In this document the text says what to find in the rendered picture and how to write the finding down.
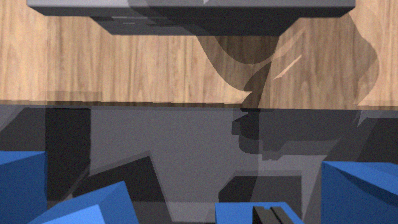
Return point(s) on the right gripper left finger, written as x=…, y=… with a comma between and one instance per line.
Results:
x=260, y=215

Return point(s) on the tall dark blue block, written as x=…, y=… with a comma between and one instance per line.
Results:
x=359, y=193
x=23, y=186
x=108, y=205
x=241, y=213

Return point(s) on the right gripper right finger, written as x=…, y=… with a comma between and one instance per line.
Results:
x=280, y=216

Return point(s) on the grey crate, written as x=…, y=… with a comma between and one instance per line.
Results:
x=194, y=17

